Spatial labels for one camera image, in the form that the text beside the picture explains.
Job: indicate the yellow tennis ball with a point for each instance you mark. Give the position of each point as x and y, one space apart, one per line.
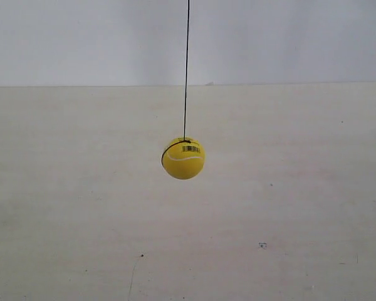
183 158

